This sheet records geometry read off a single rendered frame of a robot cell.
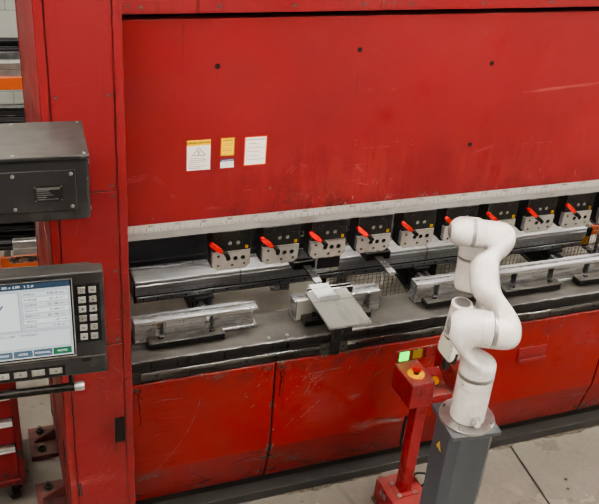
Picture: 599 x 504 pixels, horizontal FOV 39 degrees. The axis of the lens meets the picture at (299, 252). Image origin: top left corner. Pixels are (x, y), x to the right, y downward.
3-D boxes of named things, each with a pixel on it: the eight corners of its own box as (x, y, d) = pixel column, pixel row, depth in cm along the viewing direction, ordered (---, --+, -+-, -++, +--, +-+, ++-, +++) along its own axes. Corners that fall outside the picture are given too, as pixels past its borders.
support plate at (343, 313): (329, 330, 330) (329, 328, 330) (305, 294, 351) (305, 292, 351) (371, 323, 336) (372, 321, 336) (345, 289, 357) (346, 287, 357)
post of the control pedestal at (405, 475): (400, 494, 377) (418, 398, 350) (395, 485, 381) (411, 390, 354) (411, 491, 379) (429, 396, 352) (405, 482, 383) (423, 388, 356)
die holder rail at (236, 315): (134, 344, 332) (134, 324, 327) (131, 335, 337) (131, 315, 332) (256, 326, 349) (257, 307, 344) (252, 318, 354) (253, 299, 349)
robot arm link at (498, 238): (467, 353, 273) (517, 359, 272) (474, 333, 263) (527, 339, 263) (464, 232, 303) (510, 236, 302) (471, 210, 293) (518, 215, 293)
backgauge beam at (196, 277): (134, 305, 355) (134, 283, 349) (128, 287, 366) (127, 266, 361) (588, 245, 432) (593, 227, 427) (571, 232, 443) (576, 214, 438)
